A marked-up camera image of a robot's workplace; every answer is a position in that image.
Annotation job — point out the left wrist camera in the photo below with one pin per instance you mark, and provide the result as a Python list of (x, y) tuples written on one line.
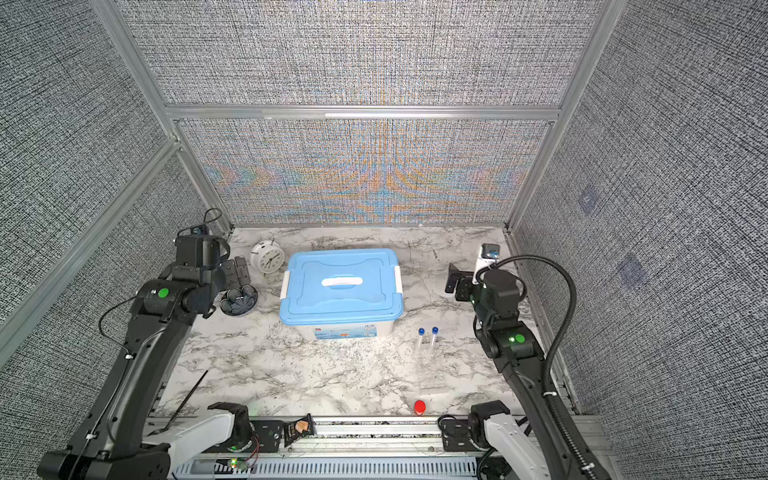
[(198, 251)]

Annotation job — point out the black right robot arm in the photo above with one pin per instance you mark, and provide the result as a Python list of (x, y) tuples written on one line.
[(528, 372)]

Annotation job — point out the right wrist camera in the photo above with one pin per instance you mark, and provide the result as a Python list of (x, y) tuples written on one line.
[(488, 254)]

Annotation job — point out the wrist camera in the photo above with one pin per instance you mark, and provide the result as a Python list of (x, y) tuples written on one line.
[(488, 254), (198, 251)]

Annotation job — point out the dark pleated filter bowl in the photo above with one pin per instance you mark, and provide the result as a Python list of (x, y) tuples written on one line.
[(239, 301)]

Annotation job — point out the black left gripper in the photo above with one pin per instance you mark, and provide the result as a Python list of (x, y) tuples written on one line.
[(237, 278)]

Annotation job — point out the white alarm clock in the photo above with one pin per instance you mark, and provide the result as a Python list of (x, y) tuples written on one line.
[(267, 256)]

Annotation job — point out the small circuit board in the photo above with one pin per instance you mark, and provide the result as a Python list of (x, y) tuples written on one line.
[(298, 429)]

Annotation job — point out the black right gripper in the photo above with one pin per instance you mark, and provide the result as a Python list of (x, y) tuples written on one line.
[(465, 282)]

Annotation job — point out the white plastic storage bin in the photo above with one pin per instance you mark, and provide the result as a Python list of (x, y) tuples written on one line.
[(362, 330)]

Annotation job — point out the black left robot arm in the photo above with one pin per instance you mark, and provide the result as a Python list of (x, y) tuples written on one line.
[(132, 372)]

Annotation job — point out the red capped vial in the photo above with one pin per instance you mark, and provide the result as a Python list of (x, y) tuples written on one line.
[(419, 407)]

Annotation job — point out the blue plastic bin lid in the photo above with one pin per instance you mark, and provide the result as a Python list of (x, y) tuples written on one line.
[(334, 287)]

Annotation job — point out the aluminium front rail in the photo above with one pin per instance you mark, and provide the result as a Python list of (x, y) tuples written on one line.
[(371, 437)]

